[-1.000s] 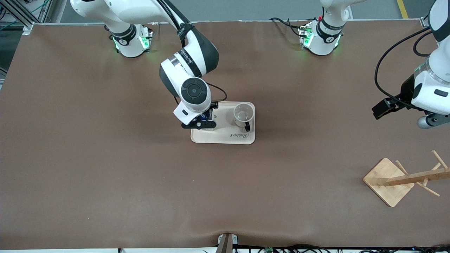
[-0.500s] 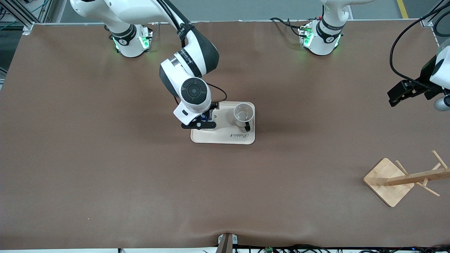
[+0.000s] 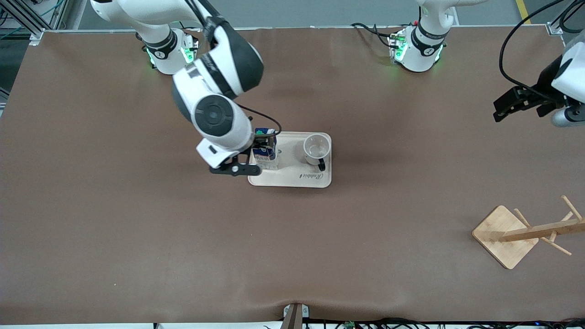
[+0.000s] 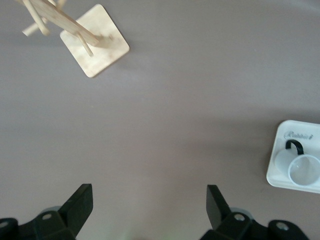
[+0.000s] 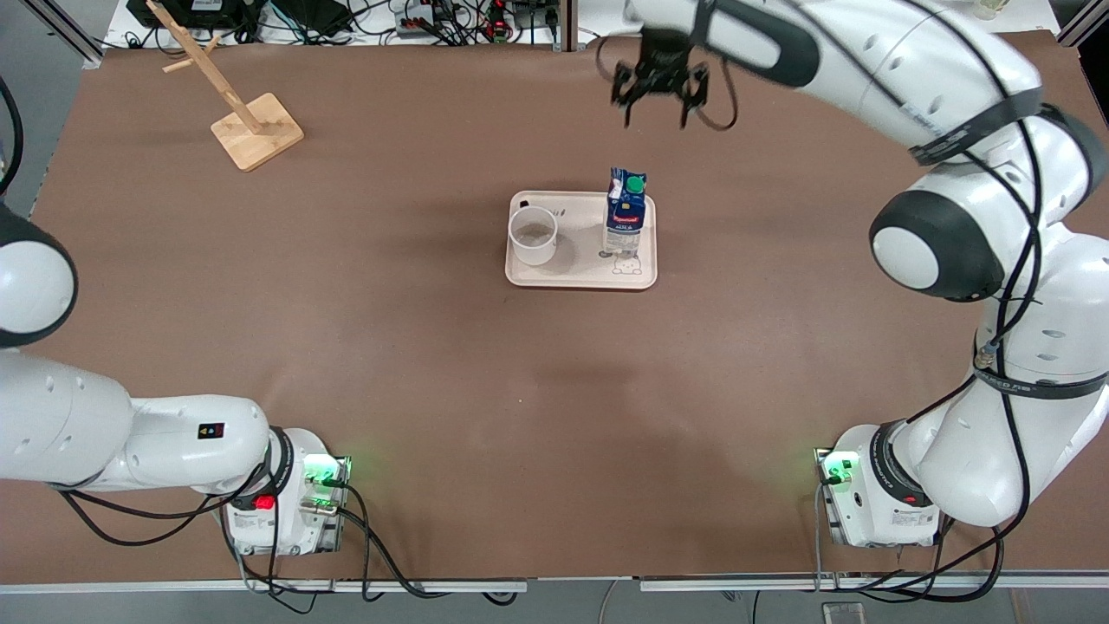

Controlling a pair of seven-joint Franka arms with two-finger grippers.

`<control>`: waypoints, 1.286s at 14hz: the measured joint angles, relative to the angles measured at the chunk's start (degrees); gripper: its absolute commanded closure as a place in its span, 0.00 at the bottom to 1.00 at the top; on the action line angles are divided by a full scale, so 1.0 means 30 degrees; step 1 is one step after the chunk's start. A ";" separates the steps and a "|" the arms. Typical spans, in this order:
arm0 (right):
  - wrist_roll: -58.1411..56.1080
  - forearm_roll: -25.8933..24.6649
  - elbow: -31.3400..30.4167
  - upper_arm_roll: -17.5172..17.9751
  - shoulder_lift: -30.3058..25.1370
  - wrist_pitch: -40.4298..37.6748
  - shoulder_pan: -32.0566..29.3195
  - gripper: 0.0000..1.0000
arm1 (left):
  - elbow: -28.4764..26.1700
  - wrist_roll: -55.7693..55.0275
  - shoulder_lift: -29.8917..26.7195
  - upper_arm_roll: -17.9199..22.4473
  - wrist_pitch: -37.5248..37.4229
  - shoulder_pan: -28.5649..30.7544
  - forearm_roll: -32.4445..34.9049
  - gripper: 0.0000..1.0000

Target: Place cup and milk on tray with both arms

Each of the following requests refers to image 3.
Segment blue milk carton green cap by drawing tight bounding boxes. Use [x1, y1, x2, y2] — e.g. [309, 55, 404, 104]
[253, 128, 279, 171]

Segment white smiley mug black handle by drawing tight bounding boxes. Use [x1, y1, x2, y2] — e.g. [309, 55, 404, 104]
[303, 133, 331, 172]

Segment cream tray with rabbit print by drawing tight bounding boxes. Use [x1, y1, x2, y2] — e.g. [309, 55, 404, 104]
[248, 132, 332, 188]

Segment brown table cover mat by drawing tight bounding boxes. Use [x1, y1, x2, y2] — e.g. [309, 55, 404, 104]
[0, 25, 585, 326]

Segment wooden mug rack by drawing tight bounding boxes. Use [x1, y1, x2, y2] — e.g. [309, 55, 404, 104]
[472, 195, 585, 270]

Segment metal table clamp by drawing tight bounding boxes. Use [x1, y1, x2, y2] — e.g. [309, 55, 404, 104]
[282, 303, 310, 329]

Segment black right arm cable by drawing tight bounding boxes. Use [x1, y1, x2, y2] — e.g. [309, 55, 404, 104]
[237, 104, 282, 136]

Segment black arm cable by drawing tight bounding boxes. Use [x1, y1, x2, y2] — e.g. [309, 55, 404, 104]
[237, 104, 282, 136]
[499, 0, 567, 99]

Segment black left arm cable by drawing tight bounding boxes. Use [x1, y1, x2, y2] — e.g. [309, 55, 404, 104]
[499, 0, 567, 99]

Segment aluminium frame profile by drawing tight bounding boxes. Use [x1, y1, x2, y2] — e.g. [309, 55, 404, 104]
[546, 0, 585, 36]
[0, 0, 46, 44]

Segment black left base cable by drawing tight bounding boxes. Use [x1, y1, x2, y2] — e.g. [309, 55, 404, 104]
[351, 23, 394, 48]

